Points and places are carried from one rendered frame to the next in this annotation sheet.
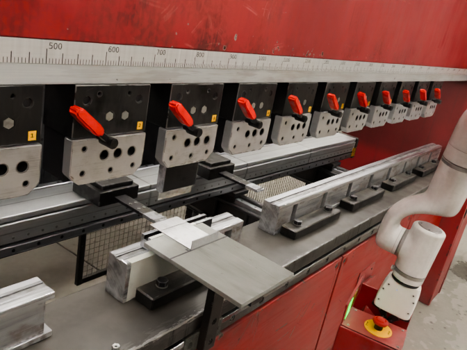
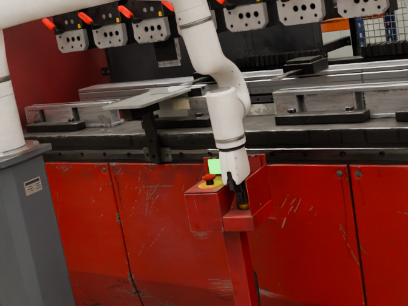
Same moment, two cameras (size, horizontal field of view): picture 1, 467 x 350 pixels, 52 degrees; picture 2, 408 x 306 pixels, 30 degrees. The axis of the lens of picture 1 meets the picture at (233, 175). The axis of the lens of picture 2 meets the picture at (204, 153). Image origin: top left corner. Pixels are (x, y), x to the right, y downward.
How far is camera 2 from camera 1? 2.84 m
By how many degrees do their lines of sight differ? 89
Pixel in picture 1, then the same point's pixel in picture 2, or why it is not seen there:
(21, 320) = (101, 112)
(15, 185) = (78, 45)
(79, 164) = (96, 38)
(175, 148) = (139, 32)
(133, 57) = not seen: outside the picture
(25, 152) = (78, 32)
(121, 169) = (115, 42)
